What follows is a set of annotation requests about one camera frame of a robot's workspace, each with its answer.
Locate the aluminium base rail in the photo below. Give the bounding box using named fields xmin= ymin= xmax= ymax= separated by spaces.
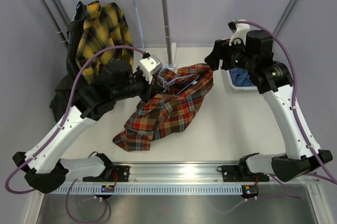
xmin=60 ymin=160 xmax=321 ymax=186

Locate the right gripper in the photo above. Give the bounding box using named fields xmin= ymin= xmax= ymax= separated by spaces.
xmin=205 ymin=36 xmax=256 ymax=73

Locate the black shirt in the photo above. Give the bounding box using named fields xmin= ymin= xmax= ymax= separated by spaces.
xmin=49 ymin=1 xmax=87 ymax=122

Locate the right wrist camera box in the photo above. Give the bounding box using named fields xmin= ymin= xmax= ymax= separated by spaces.
xmin=228 ymin=20 xmax=250 ymax=46

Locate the blue hanger of red shirt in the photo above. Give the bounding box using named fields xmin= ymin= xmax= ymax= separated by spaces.
xmin=157 ymin=67 xmax=201 ymax=95

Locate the red plaid shirt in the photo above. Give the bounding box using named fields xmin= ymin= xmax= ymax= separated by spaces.
xmin=112 ymin=63 xmax=213 ymax=152

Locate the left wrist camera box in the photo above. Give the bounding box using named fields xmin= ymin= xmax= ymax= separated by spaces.
xmin=139 ymin=54 xmax=163 ymax=84

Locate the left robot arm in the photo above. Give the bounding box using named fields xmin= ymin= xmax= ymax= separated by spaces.
xmin=13 ymin=56 xmax=163 ymax=194

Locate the white plastic basket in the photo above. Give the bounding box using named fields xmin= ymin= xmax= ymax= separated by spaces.
xmin=226 ymin=71 xmax=257 ymax=92

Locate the blue hanger of black shirt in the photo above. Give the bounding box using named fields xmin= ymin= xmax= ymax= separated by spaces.
xmin=71 ymin=0 xmax=79 ymax=21

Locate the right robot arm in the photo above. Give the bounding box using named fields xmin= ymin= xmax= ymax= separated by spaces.
xmin=205 ymin=30 xmax=333 ymax=182

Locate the yellow plaid shirt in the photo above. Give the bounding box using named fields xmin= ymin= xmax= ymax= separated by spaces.
xmin=75 ymin=1 xmax=134 ymax=83

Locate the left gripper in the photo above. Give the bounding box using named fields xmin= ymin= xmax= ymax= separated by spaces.
xmin=112 ymin=67 xmax=164 ymax=104

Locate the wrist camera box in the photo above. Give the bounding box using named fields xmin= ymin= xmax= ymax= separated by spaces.
xmin=139 ymin=54 xmax=163 ymax=84
xmin=228 ymin=20 xmax=250 ymax=46

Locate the white slotted cable duct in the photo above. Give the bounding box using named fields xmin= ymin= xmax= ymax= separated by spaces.
xmin=53 ymin=183 xmax=243 ymax=196

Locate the blue checked shirt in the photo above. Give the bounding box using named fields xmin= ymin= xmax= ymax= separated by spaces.
xmin=229 ymin=68 xmax=254 ymax=87

